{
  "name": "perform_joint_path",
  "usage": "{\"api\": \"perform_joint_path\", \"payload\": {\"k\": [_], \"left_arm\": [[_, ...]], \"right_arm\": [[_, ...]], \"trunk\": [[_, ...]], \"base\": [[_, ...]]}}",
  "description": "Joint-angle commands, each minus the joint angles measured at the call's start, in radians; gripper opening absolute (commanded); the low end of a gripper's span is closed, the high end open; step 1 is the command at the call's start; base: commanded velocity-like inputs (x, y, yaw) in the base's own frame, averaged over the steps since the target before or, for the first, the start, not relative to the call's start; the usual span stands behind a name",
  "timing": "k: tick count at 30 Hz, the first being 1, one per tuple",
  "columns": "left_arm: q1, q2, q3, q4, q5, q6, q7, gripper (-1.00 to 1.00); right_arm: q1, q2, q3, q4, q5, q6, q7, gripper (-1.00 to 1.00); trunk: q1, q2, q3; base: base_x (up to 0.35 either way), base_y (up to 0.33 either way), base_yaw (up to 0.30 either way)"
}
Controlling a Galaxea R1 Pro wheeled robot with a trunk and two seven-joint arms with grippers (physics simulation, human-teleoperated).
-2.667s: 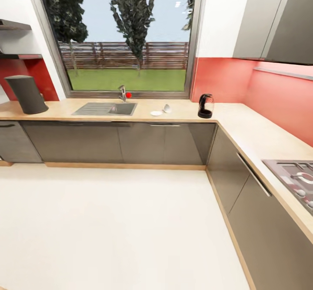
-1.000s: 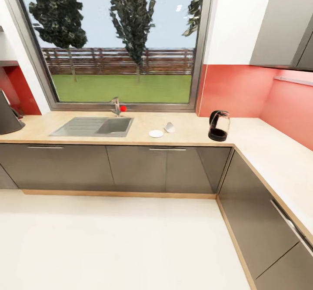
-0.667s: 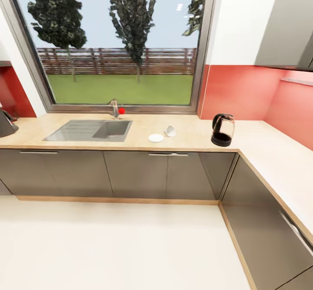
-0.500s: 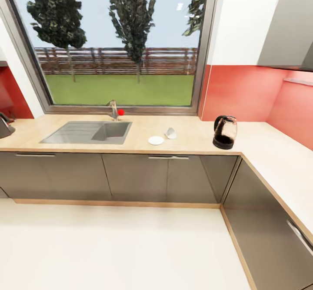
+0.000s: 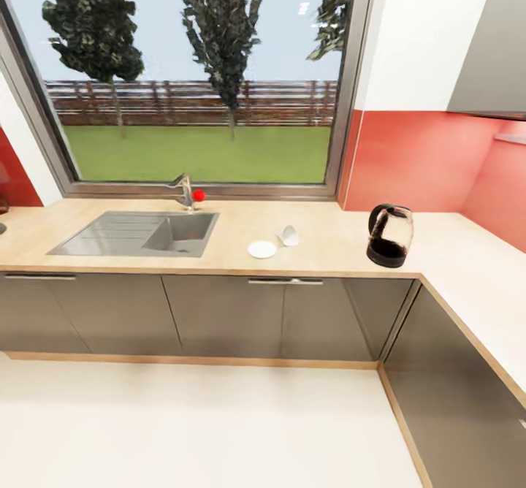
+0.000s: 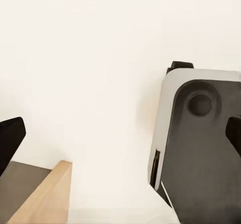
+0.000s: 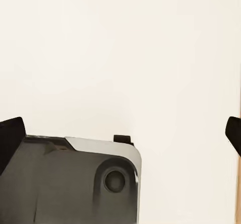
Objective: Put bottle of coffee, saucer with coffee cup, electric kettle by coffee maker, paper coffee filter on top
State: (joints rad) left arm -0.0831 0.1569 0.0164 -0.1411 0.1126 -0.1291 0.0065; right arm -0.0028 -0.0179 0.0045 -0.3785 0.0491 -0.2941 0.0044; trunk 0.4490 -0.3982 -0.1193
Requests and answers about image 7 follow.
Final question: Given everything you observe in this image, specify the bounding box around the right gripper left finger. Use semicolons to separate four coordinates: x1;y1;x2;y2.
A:
0;117;26;176

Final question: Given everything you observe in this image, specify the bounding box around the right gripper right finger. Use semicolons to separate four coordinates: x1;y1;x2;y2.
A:
225;117;241;156

